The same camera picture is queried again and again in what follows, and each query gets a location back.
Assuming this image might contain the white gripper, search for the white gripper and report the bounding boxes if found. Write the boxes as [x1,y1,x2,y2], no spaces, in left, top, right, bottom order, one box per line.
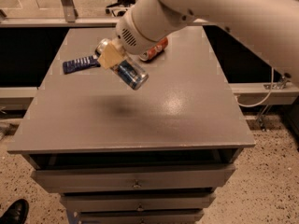
[97,0,187,69]

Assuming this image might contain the silver blue redbull can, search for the silver blue redbull can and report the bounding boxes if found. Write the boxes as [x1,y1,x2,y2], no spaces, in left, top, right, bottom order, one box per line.
[94,37,150,91]

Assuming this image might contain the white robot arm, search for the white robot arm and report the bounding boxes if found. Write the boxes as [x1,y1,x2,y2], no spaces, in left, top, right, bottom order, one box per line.
[99,0,299,85]

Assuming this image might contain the orange soda can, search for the orange soda can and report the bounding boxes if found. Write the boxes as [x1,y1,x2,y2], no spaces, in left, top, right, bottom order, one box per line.
[139,37,168,62]

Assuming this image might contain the blue striped snack packet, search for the blue striped snack packet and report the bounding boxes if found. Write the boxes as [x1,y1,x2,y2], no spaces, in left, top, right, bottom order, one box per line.
[63,55,100,75]

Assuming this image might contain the grey metal railing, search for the grey metal railing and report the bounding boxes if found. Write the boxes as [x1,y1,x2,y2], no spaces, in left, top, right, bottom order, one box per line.
[0,0,117,27]

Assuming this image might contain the grey drawer cabinet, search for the grey drawer cabinet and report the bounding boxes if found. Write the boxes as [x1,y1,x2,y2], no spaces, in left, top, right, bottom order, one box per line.
[7,26,257,224]

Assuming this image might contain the top grey drawer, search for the top grey drawer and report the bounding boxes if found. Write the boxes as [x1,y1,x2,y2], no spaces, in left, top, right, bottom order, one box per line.
[32,164,235,193]

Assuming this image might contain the grey drawer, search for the grey drawer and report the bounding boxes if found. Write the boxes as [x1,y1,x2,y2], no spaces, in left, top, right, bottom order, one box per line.
[78,209,204,224]
[32,164,235,193]
[61,192,215,212]

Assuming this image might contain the middle grey drawer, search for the middle grey drawer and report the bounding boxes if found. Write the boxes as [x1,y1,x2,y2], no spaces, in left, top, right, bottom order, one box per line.
[61,192,215,212]

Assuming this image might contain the bottom grey drawer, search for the bottom grey drawer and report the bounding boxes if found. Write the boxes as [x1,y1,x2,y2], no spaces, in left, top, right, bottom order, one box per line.
[78,209,204,224]

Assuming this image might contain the black leather shoe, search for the black leather shoe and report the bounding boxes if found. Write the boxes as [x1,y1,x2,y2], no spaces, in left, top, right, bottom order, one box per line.
[0,199,29,224]

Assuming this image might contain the white cable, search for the white cable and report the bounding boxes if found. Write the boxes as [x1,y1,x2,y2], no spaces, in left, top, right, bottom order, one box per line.
[236,66,276,108]

